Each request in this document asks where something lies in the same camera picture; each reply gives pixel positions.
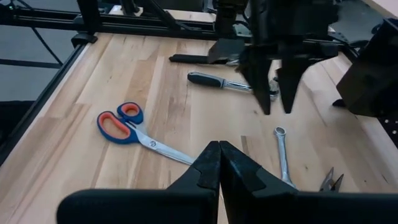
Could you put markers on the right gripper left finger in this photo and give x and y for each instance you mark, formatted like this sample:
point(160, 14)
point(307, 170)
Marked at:
point(186, 202)

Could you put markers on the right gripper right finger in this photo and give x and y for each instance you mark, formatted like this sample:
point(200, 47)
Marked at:
point(280, 208)

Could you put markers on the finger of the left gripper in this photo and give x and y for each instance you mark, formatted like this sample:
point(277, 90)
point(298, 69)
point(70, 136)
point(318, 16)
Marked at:
point(289, 81)
point(259, 77)

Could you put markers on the silver combination wrench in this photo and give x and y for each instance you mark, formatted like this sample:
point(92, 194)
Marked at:
point(282, 155)

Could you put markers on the blue and orange scissors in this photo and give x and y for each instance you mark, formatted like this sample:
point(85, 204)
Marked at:
point(155, 146)

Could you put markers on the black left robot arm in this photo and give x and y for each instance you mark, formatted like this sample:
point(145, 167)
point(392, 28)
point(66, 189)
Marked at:
point(230, 18)

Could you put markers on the tall black pegboard bin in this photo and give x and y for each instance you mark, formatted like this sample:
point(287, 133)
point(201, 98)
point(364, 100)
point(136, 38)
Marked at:
point(370, 71)

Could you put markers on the light wooden desk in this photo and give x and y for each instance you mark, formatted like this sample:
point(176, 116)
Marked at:
point(385, 4)

